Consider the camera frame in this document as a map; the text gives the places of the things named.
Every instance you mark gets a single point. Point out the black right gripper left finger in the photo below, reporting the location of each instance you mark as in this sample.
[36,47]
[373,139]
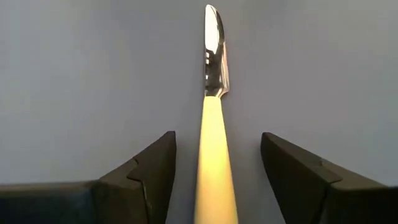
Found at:
[140,193]

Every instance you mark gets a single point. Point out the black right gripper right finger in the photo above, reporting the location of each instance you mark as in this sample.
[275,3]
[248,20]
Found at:
[311,193]

